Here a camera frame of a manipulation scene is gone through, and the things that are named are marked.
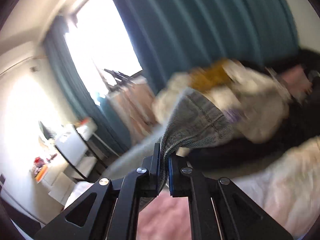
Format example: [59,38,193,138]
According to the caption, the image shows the blue denim jeans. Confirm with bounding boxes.
[107,89,234,213]

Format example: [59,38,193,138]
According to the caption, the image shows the black clothes hanger rack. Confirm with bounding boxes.
[104,69,133,92]

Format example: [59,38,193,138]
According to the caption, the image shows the pink bed sheet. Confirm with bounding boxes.
[64,137,320,240]

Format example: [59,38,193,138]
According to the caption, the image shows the white bedside table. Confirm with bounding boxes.
[38,118,99,204]

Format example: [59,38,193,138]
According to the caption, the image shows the beige hanging garment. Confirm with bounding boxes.
[107,76,158,145]

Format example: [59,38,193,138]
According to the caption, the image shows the cream white crumpled garment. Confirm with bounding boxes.
[152,60,291,144]

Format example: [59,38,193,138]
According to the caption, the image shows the mustard yellow garment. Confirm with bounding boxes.
[189,59,233,92]

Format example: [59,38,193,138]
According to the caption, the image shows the teal window curtain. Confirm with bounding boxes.
[43,0,299,154]

